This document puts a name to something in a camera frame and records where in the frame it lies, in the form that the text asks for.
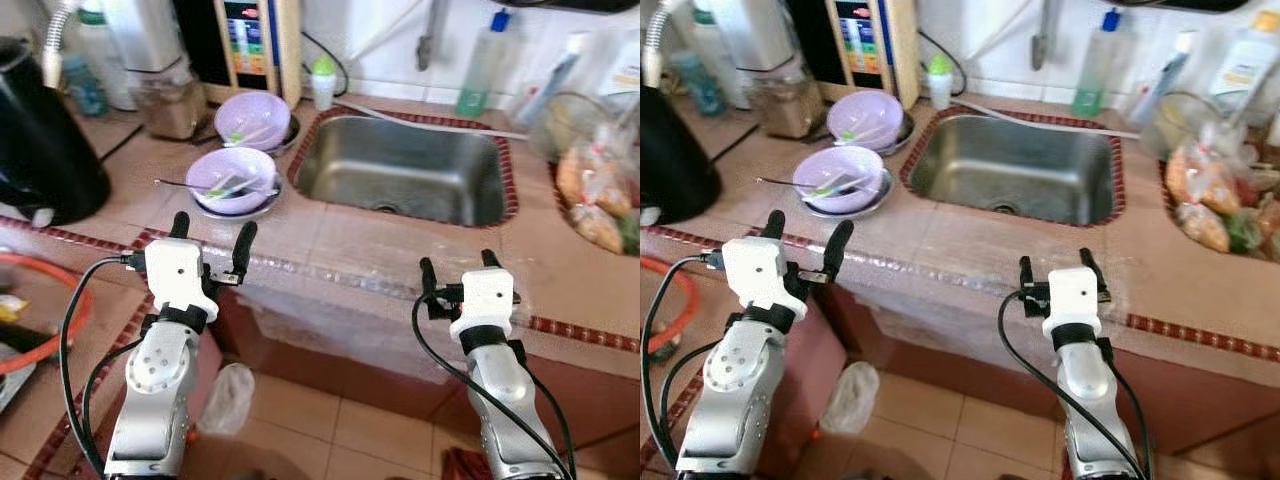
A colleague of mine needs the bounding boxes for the black electric kettle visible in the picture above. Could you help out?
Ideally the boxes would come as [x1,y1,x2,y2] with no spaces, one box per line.
[0,38,113,229]
[640,85,723,226]

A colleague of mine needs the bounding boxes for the white plastic bag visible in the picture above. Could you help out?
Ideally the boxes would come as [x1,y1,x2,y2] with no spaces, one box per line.
[818,360,879,436]
[198,362,256,438]

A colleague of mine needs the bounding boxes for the water ionizer with colour panel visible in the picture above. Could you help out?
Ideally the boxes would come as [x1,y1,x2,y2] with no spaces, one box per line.
[172,0,303,106]
[785,0,921,106]

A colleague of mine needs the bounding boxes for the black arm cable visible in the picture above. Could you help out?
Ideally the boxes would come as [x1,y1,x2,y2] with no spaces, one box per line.
[412,290,566,479]
[997,290,1146,479]
[642,253,726,471]
[58,253,151,479]

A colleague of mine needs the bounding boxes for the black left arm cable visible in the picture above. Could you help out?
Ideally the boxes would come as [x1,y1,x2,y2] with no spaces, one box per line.
[642,253,726,471]
[58,253,151,479]

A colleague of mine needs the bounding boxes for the purple plastic bowl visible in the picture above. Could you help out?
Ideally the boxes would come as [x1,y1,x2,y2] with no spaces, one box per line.
[793,146,886,213]
[826,90,906,151]
[185,147,279,215]
[214,92,293,151]

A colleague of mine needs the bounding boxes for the clear glass jar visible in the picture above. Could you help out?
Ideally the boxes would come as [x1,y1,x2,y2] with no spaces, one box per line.
[540,92,611,161]
[1143,92,1226,161]

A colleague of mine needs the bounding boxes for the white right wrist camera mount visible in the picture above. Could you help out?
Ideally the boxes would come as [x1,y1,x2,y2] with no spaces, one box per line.
[450,266,517,343]
[1042,266,1103,341]

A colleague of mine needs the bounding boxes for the red cloth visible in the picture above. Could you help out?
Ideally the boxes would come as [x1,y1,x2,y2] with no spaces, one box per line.
[440,447,491,480]

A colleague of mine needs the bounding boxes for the black counter power cord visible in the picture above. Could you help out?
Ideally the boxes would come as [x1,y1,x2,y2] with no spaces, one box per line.
[712,125,761,163]
[100,125,147,163]

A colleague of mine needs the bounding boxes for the metal faucet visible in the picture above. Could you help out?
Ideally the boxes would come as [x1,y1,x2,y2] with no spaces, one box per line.
[417,0,446,71]
[1030,0,1061,71]

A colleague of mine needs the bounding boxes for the metal fork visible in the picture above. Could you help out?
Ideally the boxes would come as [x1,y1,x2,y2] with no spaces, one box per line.
[757,172,866,199]
[155,172,261,201]

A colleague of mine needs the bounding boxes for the teal plastic bottle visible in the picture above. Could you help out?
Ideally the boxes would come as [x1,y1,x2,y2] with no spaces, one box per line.
[672,52,726,119]
[62,52,109,119]

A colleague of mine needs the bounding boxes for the silver gas stove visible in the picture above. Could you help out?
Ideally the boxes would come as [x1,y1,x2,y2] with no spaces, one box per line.
[0,320,51,413]

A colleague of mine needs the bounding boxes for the stainless steel sink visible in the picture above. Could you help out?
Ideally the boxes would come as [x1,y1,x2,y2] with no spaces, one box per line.
[903,112,1123,226]
[290,112,513,229]

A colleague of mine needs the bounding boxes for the white bottle yellow label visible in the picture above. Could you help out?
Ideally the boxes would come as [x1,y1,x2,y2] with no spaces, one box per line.
[1205,10,1280,116]
[595,30,641,111]

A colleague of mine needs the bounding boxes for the black pan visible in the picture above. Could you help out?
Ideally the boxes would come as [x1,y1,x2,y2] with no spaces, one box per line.
[500,0,641,13]
[1115,0,1251,13]

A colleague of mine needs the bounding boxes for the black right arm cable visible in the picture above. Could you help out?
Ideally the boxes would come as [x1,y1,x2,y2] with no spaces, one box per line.
[997,290,1146,479]
[412,290,566,479]

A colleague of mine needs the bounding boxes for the white blue tube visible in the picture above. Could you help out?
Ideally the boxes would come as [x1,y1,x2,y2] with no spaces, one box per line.
[520,32,591,126]
[1130,30,1199,126]

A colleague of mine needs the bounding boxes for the stainless steel plate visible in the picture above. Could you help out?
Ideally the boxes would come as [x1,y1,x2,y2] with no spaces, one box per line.
[215,115,301,159]
[192,185,283,223]
[800,170,894,219]
[830,112,913,156]

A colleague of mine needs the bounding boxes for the clear bubble wrap sheet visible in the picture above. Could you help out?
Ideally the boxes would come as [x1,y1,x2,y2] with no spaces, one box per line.
[235,250,481,386]
[845,250,1081,386]

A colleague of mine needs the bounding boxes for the silver flexible hose white tip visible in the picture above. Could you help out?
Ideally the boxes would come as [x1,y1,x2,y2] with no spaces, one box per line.
[645,0,691,89]
[42,0,81,89]

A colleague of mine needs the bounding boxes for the thin white hose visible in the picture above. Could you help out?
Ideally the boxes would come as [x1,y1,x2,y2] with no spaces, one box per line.
[950,98,1141,141]
[340,100,531,141]

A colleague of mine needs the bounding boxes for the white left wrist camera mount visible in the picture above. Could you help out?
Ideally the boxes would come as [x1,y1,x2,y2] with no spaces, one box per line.
[145,238,219,323]
[720,236,799,319]

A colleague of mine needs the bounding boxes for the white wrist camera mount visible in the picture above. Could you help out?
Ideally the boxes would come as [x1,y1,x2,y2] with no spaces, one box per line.
[1042,266,1103,341]
[145,238,219,323]
[720,236,799,319]
[450,266,517,343]

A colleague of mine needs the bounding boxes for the small white bottle green cap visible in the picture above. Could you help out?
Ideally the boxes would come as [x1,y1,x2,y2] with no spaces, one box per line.
[925,52,954,111]
[310,55,338,111]

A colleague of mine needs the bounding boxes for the black wall power cord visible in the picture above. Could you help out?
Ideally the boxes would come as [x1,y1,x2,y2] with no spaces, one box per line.
[300,30,349,99]
[918,28,966,99]

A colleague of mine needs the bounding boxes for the white blender with brown contents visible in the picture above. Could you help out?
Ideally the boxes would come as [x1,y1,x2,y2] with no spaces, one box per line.
[100,0,208,141]
[715,0,826,139]

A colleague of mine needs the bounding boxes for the plastic bag of food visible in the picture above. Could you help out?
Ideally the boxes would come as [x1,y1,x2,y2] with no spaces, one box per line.
[555,125,641,256]
[1165,125,1280,259]

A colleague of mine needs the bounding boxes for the green dish soap bottle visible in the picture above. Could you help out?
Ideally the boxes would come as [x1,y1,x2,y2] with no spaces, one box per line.
[1072,8,1126,119]
[457,10,513,119]

